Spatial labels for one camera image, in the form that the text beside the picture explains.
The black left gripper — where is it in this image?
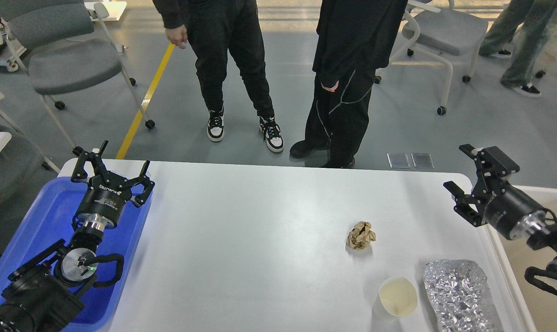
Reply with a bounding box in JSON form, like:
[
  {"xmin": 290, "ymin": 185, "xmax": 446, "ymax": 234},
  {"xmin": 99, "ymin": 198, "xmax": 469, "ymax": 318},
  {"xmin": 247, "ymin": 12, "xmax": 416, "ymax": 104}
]
[{"xmin": 71, "ymin": 140, "xmax": 155, "ymax": 230}]

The person in black jeans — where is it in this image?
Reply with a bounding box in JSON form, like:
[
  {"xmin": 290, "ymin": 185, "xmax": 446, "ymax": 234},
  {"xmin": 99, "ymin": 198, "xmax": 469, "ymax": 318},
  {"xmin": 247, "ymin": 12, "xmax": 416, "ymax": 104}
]
[{"xmin": 153, "ymin": 0, "xmax": 284, "ymax": 153}]

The beige plastic bin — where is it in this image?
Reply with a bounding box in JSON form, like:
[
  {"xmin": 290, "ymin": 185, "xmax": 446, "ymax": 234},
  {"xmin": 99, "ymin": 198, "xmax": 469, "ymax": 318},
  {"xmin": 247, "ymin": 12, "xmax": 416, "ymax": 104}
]
[{"xmin": 484, "ymin": 185, "xmax": 557, "ymax": 332}]

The crumpled aluminium foil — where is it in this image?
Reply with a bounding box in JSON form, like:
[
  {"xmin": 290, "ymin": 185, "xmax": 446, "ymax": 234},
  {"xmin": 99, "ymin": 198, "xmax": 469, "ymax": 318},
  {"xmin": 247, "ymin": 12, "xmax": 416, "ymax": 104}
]
[{"xmin": 423, "ymin": 259, "xmax": 504, "ymax": 332}]

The grey chair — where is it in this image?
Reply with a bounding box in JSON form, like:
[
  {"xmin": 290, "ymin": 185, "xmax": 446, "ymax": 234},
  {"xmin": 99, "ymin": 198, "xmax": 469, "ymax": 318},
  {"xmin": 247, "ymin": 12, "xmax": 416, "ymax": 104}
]
[
  {"xmin": 0, "ymin": 0, "xmax": 155, "ymax": 148},
  {"xmin": 373, "ymin": 0, "xmax": 490, "ymax": 116}
]

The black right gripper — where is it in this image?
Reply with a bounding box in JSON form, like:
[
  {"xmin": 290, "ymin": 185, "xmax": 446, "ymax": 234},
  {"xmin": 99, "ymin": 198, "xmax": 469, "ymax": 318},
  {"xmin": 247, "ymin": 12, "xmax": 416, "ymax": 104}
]
[{"xmin": 443, "ymin": 144, "xmax": 549, "ymax": 240}]

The metal floor plate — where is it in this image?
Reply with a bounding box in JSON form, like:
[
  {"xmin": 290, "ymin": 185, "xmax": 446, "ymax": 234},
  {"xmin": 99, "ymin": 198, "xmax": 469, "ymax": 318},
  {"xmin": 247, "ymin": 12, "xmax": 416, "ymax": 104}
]
[
  {"xmin": 387, "ymin": 153, "xmax": 411, "ymax": 169},
  {"xmin": 411, "ymin": 153, "xmax": 434, "ymax": 169}
]

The metal floor plate right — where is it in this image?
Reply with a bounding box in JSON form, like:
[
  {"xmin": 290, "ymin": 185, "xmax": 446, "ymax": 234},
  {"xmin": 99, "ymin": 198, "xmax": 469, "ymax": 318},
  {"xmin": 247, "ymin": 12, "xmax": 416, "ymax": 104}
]
[{"xmin": 411, "ymin": 153, "xmax": 434, "ymax": 169}]

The grey chair right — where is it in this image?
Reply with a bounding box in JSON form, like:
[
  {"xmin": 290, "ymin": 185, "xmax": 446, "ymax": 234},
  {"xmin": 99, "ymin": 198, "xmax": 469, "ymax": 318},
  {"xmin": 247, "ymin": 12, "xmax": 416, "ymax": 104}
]
[{"xmin": 373, "ymin": 0, "xmax": 490, "ymax": 116}]

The metal floor plate left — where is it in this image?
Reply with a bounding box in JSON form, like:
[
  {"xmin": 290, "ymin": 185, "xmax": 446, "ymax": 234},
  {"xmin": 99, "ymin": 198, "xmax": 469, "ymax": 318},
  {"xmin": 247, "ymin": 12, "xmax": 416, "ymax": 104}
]
[{"xmin": 387, "ymin": 153, "xmax": 411, "ymax": 169}]

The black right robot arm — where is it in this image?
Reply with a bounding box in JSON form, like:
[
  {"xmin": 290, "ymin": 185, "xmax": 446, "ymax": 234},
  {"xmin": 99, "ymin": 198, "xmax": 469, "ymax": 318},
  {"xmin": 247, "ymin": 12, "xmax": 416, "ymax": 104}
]
[{"xmin": 443, "ymin": 144, "xmax": 557, "ymax": 296}]

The person in green trousers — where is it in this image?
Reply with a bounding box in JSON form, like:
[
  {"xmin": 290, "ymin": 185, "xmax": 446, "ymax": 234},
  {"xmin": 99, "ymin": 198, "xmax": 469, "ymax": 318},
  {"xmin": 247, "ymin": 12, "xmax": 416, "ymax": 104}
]
[{"xmin": 478, "ymin": 0, "xmax": 557, "ymax": 98}]

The brown paper ball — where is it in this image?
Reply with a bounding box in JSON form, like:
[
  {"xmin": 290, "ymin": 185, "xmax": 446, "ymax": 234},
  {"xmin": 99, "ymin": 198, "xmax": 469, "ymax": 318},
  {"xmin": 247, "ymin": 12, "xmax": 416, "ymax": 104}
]
[{"xmin": 346, "ymin": 221, "xmax": 376, "ymax": 251}]

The person in black coat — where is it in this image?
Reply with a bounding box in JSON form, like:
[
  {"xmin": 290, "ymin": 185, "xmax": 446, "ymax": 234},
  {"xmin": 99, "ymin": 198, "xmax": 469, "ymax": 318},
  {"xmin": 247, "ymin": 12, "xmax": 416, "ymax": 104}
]
[{"xmin": 290, "ymin": 0, "xmax": 407, "ymax": 168}]

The white paper cup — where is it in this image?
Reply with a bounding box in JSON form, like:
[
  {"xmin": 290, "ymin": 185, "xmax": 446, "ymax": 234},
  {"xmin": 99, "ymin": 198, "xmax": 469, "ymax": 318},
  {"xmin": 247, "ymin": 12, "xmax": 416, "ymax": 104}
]
[{"xmin": 373, "ymin": 277, "xmax": 418, "ymax": 320}]

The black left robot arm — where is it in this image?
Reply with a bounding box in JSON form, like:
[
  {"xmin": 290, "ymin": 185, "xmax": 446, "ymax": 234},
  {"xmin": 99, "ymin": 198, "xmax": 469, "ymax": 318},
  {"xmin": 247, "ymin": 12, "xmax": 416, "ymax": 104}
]
[{"xmin": 0, "ymin": 141, "xmax": 155, "ymax": 332}]

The grey chair left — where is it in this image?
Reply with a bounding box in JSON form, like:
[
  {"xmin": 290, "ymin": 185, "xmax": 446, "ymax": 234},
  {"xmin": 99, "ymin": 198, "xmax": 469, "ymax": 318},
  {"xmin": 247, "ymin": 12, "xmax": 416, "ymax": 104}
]
[{"xmin": 0, "ymin": 0, "xmax": 155, "ymax": 148}]

